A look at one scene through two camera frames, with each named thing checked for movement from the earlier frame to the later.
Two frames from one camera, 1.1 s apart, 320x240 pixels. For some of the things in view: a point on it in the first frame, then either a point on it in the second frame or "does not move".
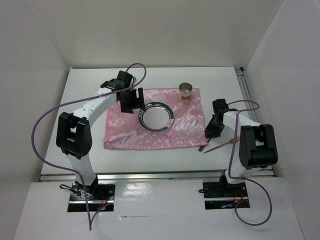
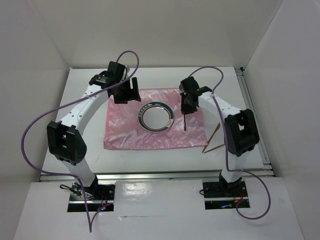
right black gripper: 215,134 -> 185,109
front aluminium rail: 209,176 does not move
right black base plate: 218,195 does not move
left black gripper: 137,102 -> 131,94
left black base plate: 99,196 does not move
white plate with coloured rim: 158,117 does not move
